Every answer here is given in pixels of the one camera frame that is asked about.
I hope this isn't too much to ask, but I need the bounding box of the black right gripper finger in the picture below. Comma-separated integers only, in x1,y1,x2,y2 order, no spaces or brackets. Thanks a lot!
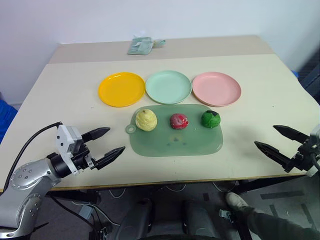
272,124,311,146
254,140,295,174

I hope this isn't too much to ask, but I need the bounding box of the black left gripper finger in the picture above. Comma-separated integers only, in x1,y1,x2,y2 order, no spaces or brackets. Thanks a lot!
94,146,127,172
81,126,112,144

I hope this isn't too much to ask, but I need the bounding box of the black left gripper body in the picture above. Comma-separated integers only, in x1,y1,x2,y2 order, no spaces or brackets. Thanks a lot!
71,141,99,172

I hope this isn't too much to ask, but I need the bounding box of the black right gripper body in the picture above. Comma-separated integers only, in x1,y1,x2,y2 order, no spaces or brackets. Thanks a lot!
290,141,317,173

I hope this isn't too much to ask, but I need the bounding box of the yellow plate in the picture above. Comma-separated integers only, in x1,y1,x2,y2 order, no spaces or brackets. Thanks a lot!
98,71,147,108

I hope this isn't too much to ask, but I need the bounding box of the yellow pear-shaped fruit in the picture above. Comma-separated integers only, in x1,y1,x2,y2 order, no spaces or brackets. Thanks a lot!
135,108,158,132

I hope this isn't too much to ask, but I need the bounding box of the green toy vegetable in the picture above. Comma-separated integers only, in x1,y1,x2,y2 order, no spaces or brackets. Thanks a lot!
201,110,221,129

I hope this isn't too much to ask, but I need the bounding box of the mint green plate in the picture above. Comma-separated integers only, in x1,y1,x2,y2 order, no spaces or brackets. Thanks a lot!
145,70,193,105

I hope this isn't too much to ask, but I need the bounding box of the pink plate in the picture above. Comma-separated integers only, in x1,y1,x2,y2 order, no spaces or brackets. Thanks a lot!
191,71,242,108

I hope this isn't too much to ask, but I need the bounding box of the grey power adapter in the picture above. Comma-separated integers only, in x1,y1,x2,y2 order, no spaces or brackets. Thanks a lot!
78,204,95,220

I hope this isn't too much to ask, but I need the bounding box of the white shoe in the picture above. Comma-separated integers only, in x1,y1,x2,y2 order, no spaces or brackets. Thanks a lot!
225,191,250,211

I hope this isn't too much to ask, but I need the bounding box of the dark slatted furniture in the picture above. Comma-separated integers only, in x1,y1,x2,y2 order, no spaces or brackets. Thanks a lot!
298,46,320,106

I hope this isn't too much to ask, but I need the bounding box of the translucent green cutting mat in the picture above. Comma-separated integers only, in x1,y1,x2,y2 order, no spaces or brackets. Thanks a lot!
125,103,224,158

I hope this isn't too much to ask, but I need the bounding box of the dark rounded shape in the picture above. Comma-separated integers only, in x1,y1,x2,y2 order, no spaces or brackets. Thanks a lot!
112,198,154,240

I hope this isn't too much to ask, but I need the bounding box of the dark trouser leg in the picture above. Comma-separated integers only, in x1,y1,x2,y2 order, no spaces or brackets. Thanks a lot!
234,205,320,240

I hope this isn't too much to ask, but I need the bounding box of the red apple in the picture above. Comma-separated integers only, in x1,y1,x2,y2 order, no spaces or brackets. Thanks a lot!
169,112,190,131

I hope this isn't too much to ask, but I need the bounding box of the blue plastic crate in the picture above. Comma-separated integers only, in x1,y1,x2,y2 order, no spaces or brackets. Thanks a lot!
0,99,19,146

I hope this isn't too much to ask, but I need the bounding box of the pale green packet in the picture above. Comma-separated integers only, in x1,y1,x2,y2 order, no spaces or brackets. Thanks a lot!
126,36,154,56

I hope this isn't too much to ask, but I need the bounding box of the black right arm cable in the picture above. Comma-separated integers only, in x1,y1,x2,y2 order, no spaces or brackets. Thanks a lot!
310,151,320,172

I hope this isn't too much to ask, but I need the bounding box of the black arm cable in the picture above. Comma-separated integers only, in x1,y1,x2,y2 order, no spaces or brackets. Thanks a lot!
310,151,320,172
2,121,63,194

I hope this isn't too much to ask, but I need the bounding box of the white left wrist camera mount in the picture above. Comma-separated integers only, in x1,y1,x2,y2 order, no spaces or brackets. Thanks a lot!
54,124,84,174

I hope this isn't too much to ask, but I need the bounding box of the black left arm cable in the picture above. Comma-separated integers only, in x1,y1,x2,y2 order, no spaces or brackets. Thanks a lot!
2,121,63,194

